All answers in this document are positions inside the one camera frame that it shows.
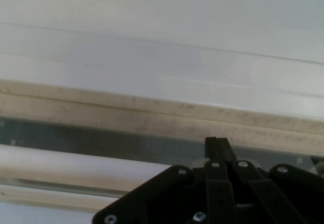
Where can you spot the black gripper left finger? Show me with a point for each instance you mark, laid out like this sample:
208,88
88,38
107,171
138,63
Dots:
217,183

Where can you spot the cream toaster oven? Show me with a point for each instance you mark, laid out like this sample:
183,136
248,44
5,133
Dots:
152,107

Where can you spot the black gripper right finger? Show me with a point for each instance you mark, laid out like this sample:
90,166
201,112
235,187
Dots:
291,191

